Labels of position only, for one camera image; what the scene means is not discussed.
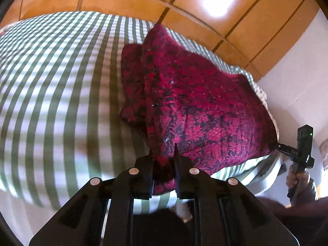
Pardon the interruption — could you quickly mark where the red black patterned sweater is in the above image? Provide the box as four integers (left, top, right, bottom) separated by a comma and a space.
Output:
120, 24, 277, 195

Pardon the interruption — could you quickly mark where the person's right hand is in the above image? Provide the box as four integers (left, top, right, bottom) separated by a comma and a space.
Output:
286, 165, 310, 194

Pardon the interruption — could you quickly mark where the dark brown right sleeve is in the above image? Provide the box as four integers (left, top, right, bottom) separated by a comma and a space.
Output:
258, 179, 327, 245

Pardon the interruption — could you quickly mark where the floral pillow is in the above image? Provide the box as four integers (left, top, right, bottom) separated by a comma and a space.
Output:
254, 83, 268, 109

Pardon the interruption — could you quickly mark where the green white checked bedspread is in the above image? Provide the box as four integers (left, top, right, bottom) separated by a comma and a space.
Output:
0, 10, 282, 216

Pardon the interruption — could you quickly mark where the orange wooden wardrobe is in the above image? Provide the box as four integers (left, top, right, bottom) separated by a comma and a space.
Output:
1, 0, 319, 80

